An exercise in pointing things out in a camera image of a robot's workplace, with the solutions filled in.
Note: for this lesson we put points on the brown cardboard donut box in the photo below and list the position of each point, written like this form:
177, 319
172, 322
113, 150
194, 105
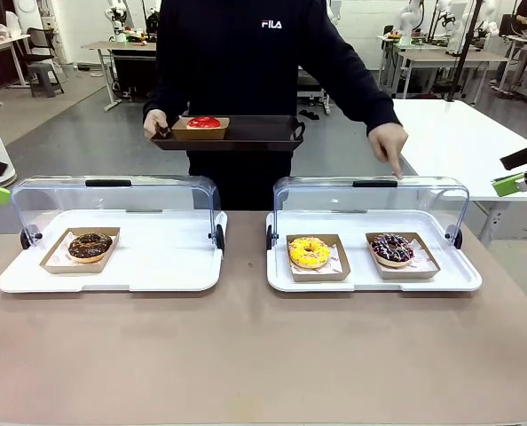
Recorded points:
50, 266
199, 133
405, 274
319, 276

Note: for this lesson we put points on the red glazed donut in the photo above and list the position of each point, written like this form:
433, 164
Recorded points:
203, 122

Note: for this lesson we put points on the black serving tray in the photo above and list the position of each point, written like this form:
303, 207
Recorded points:
259, 133

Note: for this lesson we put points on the person's right forearm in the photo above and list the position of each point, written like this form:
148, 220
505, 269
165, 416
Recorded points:
159, 95

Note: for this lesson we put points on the person's left forearm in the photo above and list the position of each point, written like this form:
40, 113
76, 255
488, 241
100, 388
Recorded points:
370, 102

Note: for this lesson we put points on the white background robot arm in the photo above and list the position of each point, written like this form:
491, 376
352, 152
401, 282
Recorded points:
117, 20
410, 20

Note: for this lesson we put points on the chocolate donut with nut crumbs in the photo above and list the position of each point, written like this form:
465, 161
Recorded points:
90, 248

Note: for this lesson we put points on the chocolate donut with pink sprinkles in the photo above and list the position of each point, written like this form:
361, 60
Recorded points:
392, 250

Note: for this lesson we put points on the yellow sprinkled donut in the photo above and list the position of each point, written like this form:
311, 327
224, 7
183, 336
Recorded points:
310, 253

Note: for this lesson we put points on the person in dark sweater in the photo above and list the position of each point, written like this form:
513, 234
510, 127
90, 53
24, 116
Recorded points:
237, 66

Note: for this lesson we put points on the person's left hand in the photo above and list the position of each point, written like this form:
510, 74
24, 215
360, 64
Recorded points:
390, 142

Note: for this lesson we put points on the person's right hand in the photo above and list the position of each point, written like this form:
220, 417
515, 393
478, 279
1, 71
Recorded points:
157, 122

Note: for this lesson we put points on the large white table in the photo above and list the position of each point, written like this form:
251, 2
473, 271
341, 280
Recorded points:
458, 142

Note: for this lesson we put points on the clear display case lid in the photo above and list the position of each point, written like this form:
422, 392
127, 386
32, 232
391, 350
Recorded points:
423, 199
166, 195

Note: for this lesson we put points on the white printed paper liner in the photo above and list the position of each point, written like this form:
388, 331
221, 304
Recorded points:
335, 266
425, 259
59, 257

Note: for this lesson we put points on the grey plastic stool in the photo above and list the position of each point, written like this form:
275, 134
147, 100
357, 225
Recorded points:
45, 80

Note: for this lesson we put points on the black tripod stand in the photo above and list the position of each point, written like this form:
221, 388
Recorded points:
465, 49

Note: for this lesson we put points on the grey lab table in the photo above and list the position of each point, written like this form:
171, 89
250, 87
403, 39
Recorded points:
441, 57

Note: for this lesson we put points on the black office chair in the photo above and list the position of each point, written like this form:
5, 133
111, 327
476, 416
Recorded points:
41, 42

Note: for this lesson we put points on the wooden top lab table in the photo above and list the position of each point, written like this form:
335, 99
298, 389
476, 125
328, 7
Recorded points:
121, 46

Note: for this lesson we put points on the white display case tray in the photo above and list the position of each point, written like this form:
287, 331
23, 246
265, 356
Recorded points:
361, 284
166, 266

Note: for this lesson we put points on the black object on floor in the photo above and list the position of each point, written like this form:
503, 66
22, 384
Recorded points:
309, 114

